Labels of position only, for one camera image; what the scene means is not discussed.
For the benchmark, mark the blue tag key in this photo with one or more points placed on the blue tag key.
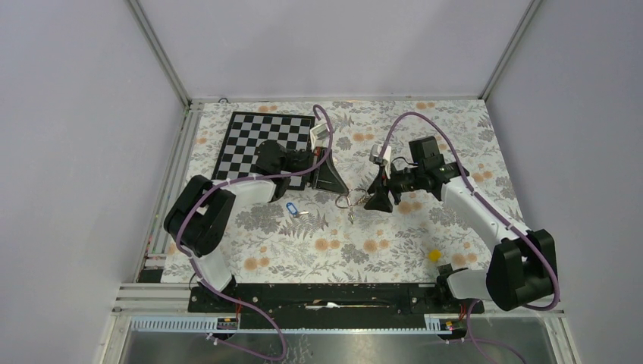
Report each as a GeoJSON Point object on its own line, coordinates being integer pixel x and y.
{"type": "Point", "coordinates": [294, 211]}

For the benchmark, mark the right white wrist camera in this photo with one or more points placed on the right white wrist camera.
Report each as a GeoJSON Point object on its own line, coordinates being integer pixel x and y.
{"type": "Point", "coordinates": [380, 155]}

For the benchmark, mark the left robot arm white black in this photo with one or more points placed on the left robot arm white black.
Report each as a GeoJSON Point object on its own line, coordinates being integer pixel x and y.
{"type": "Point", "coordinates": [198, 219]}

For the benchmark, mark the white slotted cable duct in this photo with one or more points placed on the white slotted cable duct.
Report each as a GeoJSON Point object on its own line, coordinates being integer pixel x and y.
{"type": "Point", "coordinates": [322, 322]}

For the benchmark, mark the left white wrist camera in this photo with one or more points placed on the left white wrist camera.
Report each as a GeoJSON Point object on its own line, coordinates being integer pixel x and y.
{"type": "Point", "coordinates": [319, 136]}

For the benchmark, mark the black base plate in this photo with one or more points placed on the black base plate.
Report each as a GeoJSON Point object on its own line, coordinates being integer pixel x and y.
{"type": "Point", "coordinates": [271, 301]}

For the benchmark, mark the yellow small cube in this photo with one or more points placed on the yellow small cube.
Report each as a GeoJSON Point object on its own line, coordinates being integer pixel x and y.
{"type": "Point", "coordinates": [434, 255]}

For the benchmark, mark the black white chessboard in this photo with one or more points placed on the black white chessboard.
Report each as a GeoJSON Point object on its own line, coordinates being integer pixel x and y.
{"type": "Point", "coordinates": [247, 130]}

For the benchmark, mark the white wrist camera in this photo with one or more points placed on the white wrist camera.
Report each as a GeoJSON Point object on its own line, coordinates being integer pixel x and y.
{"type": "Point", "coordinates": [319, 136]}
{"type": "Point", "coordinates": [380, 155]}

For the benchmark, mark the metal keyring with keys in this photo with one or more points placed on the metal keyring with keys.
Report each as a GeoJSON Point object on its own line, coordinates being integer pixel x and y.
{"type": "Point", "coordinates": [351, 201]}

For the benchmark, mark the floral patterned mat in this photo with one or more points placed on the floral patterned mat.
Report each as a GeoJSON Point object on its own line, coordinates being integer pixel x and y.
{"type": "Point", "coordinates": [264, 243]}

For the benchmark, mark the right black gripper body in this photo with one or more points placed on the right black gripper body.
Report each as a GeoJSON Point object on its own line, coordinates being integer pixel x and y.
{"type": "Point", "coordinates": [396, 184]}

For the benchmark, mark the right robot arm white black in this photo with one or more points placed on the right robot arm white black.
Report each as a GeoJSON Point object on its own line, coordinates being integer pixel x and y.
{"type": "Point", "coordinates": [523, 261]}

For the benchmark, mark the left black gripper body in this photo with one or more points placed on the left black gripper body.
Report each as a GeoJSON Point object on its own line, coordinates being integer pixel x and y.
{"type": "Point", "coordinates": [318, 154]}

